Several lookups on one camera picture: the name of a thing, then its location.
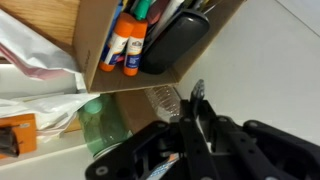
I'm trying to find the clear plastic bottle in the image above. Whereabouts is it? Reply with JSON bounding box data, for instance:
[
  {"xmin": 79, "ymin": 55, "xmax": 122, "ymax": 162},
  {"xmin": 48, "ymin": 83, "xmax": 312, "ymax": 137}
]
[{"xmin": 143, "ymin": 84, "xmax": 183, "ymax": 123}]

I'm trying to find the orange small box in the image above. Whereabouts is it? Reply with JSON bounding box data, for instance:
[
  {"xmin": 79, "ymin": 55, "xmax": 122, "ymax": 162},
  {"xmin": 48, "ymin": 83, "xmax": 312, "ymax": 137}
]
[{"xmin": 0, "ymin": 112, "xmax": 38, "ymax": 161}]

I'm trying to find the white marker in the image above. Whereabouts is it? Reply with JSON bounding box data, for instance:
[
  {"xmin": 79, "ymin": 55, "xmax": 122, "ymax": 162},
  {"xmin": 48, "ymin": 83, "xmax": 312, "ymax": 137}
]
[{"xmin": 155, "ymin": 0, "xmax": 185, "ymax": 35}]

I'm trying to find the orange capped glue stick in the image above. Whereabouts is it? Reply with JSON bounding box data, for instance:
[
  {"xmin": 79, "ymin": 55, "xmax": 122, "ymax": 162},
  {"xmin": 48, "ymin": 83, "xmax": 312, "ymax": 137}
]
[
  {"xmin": 122, "ymin": 18, "xmax": 150, "ymax": 77},
  {"xmin": 97, "ymin": 12, "xmax": 136, "ymax": 73}
]

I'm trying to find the black stapler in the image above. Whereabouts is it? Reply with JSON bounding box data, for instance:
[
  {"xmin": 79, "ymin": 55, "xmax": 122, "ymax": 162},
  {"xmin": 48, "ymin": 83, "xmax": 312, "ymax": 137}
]
[{"xmin": 139, "ymin": 8, "xmax": 211, "ymax": 75}]

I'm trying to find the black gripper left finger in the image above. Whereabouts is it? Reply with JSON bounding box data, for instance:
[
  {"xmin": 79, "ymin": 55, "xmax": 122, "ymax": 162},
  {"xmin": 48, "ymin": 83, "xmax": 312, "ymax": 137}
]
[{"xmin": 84, "ymin": 114, "xmax": 222, "ymax": 180}]

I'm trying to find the green capped marker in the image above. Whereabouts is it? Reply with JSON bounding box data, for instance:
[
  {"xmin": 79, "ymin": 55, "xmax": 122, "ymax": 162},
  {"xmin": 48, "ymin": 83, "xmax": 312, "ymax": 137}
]
[{"xmin": 133, "ymin": 0, "xmax": 153, "ymax": 21}]

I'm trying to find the white plastic mailer bag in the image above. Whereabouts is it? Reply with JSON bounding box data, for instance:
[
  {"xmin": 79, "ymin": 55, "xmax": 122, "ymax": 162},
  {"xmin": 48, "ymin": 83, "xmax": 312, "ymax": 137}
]
[{"xmin": 0, "ymin": 7, "xmax": 85, "ymax": 82}]

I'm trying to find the black retractable pen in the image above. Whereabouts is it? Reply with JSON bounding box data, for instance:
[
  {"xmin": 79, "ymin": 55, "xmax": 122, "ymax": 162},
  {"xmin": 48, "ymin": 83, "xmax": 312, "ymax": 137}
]
[{"xmin": 189, "ymin": 78, "xmax": 206, "ymax": 118}]

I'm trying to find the brown cardboard box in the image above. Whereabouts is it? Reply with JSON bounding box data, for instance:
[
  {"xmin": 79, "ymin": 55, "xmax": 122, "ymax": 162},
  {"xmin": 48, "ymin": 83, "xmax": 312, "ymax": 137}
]
[{"xmin": 72, "ymin": 0, "xmax": 246, "ymax": 95}]

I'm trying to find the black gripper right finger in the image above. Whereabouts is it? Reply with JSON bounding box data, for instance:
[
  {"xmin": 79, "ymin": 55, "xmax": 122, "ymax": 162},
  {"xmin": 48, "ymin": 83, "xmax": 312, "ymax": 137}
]
[{"xmin": 199, "ymin": 99, "xmax": 320, "ymax": 180}]

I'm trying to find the green glass jar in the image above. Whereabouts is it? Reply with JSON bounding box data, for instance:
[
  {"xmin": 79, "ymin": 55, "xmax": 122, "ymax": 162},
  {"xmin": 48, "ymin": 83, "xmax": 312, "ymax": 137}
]
[{"xmin": 76, "ymin": 94, "xmax": 133, "ymax": 158}]

